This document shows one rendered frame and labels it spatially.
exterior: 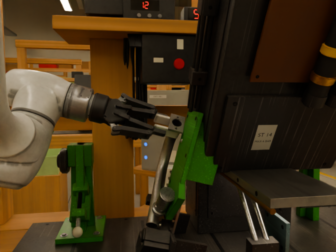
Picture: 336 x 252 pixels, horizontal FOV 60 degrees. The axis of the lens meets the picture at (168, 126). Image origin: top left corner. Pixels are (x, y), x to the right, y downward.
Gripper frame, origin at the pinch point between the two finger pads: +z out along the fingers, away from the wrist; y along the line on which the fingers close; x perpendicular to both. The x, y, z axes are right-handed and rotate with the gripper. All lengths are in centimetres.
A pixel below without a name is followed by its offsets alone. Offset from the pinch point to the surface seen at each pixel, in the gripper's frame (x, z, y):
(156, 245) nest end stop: 8.7, 2.8, -28.2
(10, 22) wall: 603, -430, 776
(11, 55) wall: 674, -403, 702
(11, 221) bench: 52, -39, -15
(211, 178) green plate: -2.6, 11.5, -14.4
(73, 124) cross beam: 30.9, -28.0, 15.9
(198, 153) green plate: -6.1, 6.9, -10.7
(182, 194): -2.0, 4.9, -19.7
